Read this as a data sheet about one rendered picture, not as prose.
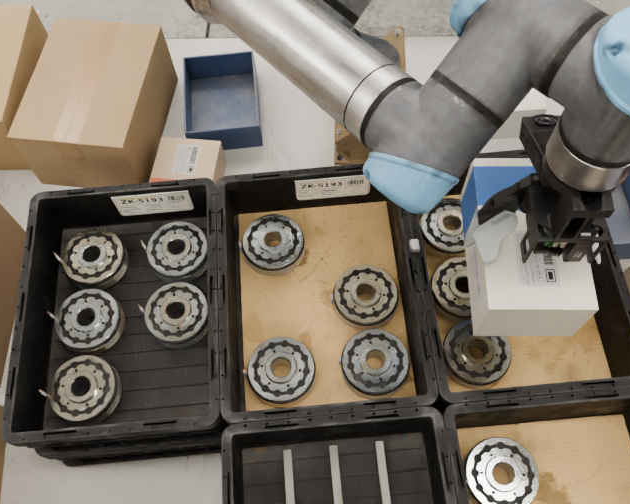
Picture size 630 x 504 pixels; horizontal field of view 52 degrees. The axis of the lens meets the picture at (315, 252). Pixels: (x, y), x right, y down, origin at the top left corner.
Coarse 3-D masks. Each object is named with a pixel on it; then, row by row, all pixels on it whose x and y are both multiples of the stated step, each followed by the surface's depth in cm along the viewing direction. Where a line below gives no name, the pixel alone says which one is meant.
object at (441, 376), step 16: (416, 224) 101; (416, 256) 98; (608, 256) 98; (624, 288) 95; (432, 304) 95; (624, 304) 94; (432, 320) 94; (432, 336) 93; (432, 352) 92; (448, 384) 90; (544, 384) 89; (560, 384) 89; (576, 384) 89; (592, 384) 90; (608, 384) 89; (624, 384) 89; (448, 400) 89; (464, 400) 89; (480, 400) 89
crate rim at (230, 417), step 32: (224, 192) 104; (224, 224) 102; (224, 256) 99; (224, 288) 99; (416, 288) 96; (224, 320) 95; (416, 320) 94; (224, 352) 93; (224, 384) 91; (224, 416) 89; (256, 416) 89; (288, 416) 88
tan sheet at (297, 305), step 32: (320, 224) 113; (352, 224) 113; (384, 224) 112; (320, 256) 110; (352, 256) 110; (384, 256) 110; (256, 288) 108; (288, 288) 108; (320, 288) 107; (256, 320) 105; (288, 320) 105; (320, 320) 105; (320, 352) 103; (320, 384) 100
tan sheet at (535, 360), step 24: (432, 264) 109; (528, 336) 103; (552, 336) 103; (576, 336) 103; (528, 360) 101; (552, 360) 101; (576, 360) 101; (600, 360) 101; (456, 384) 100; (504, 384) 100; (528, 384) 99
